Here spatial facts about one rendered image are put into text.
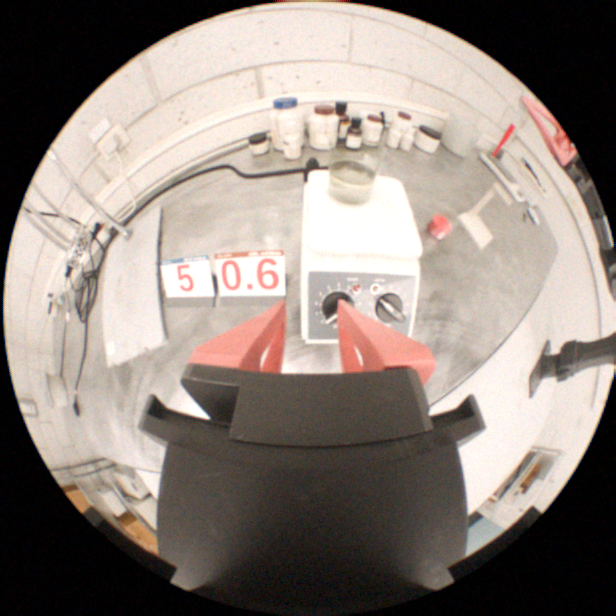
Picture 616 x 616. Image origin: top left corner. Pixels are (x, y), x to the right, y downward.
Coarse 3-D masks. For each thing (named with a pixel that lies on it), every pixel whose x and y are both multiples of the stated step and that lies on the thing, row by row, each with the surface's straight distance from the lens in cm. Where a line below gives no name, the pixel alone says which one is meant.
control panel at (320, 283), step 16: (320, 272) 20; (336, 272) 20; (352, 272) 21; (320, 288) 20; (336, 288) 21; (352, 288) 21; (368, 288) 21; (384, 288) 22; (400, 288) 22; (320, 304) 21; (368, 304) 22; (320, 320) 21; (320, 336) 22; (336, 336) 22
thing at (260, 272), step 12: (228, 264) 26; (240, 264) 26; (252, 264) 25; (264, 264) 25; (276, 264) 25; (228, 276) 27; (240, 276) 26; (252, 276) 26; (264, 276) 26; (276, 276) 25; (228, 288) 28; (240, 288) 27; (252, 288) 26; (264, 288) 26; (276, 288) 26
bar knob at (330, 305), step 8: (328, 296) 20; (336, 296) 20; (344, 296) 20; (328, 304) 20; (336, 304) 21; (352, 304) 19; (328, 312) 20; (336, 312) 19; (328, 320) 19; (336, 320) 21
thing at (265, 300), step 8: (216, 264) 27; (224, 296) 28; (232, 296) 28; (240, 296) 27; (248, 296) 27; (256, 296) 27; (264, 296) 26; (272, 296) 26; (280, 296) 26; (224, 304) 28; (232, 304) 27; (240, 304) 27; (248, 304) 27; (256, 304) 26; (264, 304) 26; (272, 304) 26
